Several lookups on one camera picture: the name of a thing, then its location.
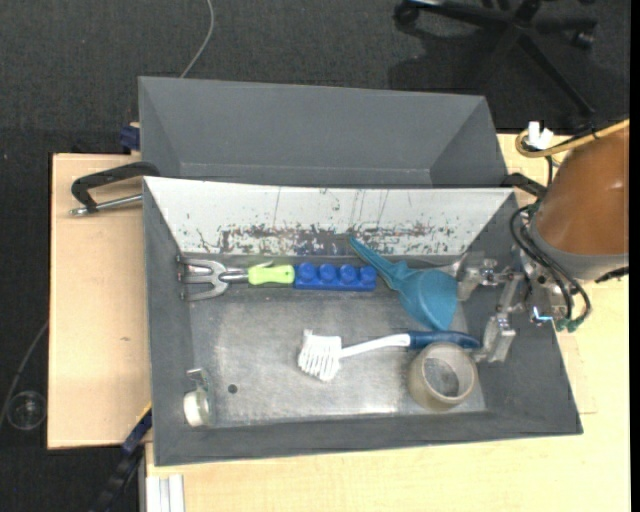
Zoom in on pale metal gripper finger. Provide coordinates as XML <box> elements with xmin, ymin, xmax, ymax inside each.
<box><xmin>455</xmin><ymin>250</ymin><xmax>526</xmax><ymax>303</ymax></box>
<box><xmin>473</xmin><ymin>313</ymin><xmax>518</xmax><ymax>365</ymax></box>

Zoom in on blue plastic funnel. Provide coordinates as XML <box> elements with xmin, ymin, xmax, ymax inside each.
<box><xmin>346</xmin><ymin>234</ymin><xmax>460</xmax><ymax>332</ymax></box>

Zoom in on brown packing tape roll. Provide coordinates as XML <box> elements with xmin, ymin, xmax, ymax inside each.
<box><xmin>406</xmin><ymin>341</ymin><xmax>480</xmax><ymax>413</ymax></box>

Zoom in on blue studded toy block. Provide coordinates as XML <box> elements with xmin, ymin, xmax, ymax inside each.
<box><xmin>293</xmin><ymin>261</ymin><xmax>378</xmax><ymax>293</ymax></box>

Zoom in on grey metal bin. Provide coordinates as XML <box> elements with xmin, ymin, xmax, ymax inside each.
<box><xmin>136</xmin><ymin>75</ymin><xmax>585</xmax><ymax>467</ymax></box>

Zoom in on pale wood flat board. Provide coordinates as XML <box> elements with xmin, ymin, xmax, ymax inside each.
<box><xmin>46</xmin><ymin>151</ymin><xmax>153</xmax><ymax>450</ymax></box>

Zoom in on white blue-handled dish brush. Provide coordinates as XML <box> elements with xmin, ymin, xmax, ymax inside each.
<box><xmin>297</xmin><ymin>327</ymin><xmax>482</xmax><ymax>383</ymax></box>

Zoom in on green-handled metal garden fork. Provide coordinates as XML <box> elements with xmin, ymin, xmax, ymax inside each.
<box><xmin>176</xmin><ymin>256</ymin><xmax>297</xmax><ymax>302</ymax></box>

